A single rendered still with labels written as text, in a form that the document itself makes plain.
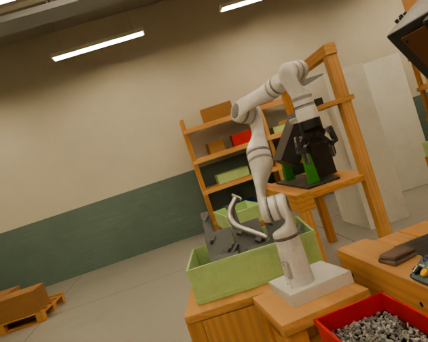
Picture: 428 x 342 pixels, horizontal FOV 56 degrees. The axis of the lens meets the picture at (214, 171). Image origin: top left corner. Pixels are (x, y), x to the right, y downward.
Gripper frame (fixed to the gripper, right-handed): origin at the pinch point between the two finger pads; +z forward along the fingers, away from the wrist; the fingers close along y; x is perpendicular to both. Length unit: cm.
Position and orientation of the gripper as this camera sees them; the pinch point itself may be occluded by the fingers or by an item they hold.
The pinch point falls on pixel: (321, 159)
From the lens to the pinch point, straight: 143.1
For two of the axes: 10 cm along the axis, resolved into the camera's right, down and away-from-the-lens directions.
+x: -1.4, 0.0, 9.9
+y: 9.4, -3.1, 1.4
